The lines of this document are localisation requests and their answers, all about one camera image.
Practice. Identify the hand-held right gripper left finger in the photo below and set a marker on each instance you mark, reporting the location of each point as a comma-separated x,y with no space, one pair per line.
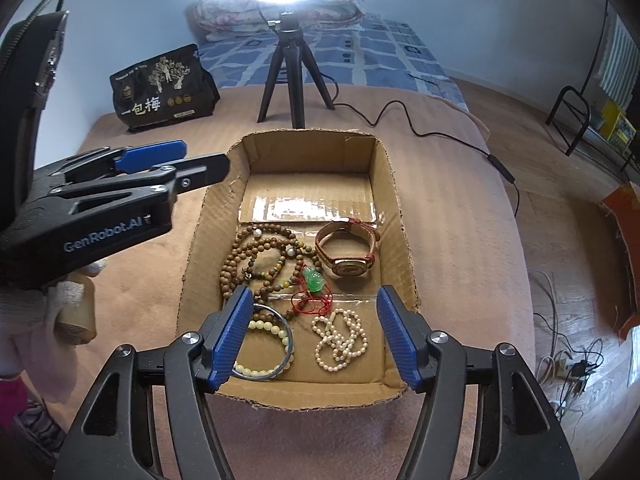
232,335

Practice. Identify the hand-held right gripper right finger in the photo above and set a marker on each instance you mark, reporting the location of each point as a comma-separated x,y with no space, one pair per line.
397,335

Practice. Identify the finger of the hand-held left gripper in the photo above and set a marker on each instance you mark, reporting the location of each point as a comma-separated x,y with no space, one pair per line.
200,170
150,155

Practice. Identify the silver bangle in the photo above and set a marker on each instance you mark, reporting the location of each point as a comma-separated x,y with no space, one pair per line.
293,355

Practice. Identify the person's left forearm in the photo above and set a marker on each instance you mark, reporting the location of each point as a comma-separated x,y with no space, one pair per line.
12,395

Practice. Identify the person's left hand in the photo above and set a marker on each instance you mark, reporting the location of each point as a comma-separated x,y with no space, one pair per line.
27,330

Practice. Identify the black printed snack bag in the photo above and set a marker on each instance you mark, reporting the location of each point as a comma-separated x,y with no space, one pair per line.
160,90

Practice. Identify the black tripod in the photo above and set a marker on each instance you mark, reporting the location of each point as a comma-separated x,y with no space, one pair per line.
295,80

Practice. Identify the folded floral quilt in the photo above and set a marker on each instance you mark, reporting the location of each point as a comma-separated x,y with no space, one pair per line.
230,17

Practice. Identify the white power strip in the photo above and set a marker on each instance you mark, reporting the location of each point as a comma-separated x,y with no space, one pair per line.
560,367

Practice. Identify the blue checkered bedsheet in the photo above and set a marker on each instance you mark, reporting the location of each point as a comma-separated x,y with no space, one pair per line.
370,55

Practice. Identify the orange cardboard box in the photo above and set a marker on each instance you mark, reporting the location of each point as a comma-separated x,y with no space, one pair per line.
627,240

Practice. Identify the black metal clothes rack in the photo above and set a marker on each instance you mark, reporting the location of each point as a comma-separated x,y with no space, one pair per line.
575,110

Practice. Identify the yellow printed box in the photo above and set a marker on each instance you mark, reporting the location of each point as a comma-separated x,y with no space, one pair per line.
617,127

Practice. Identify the striped hanging towel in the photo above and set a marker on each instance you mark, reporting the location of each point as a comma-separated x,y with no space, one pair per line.
620,55

